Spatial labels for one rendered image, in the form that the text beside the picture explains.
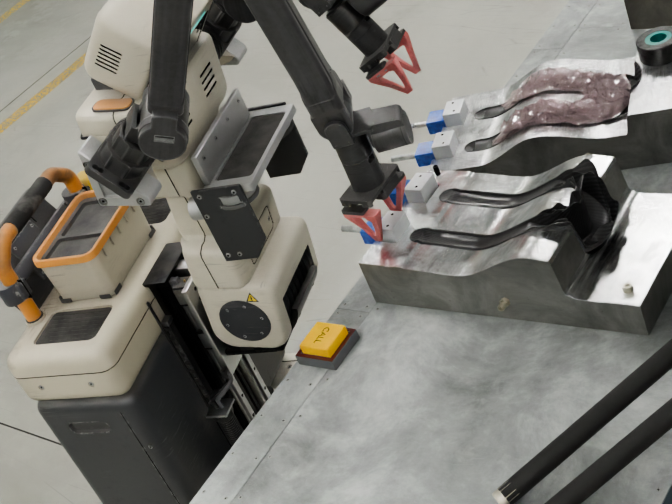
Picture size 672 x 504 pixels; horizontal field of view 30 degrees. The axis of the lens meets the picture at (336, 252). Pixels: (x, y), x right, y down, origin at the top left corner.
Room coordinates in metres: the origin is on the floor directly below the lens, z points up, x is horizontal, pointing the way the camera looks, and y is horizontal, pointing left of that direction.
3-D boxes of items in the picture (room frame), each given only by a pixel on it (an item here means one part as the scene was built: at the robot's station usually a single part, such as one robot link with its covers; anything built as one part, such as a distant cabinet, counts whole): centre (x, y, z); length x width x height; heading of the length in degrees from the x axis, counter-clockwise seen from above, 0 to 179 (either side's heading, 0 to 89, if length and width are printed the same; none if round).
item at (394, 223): (1.81, -0.07, 0.89); 0.13 x 0.05 x 0.05; 43
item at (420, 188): (1.88, -0.15, 0.89); 0.13 x 0.05 x 0.05; 43
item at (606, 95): (1.94, -0.49, 0.90); 0.26 x 0.18 x 0.08; 60
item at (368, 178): (1.78, -0.10, 1.02); 0.10 x 0.07 x 0.07; 133
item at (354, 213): (1.77, -0.08, 0.95); 0.07 x 0.07 x 0.09; 43
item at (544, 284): (1.64, -0.29, 0.87); 0.50 x 0.26 x 0.14; 43
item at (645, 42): (1.90, -0.68, 0.93); 0.08 x 0.08 x 0.04
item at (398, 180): (1.80, -0.11, 0.95); 0.07 x 0.07 x 0.09; 43
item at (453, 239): (1.66, -0.29, 0.92); 0.35 x 0.16 x 0.09; 43
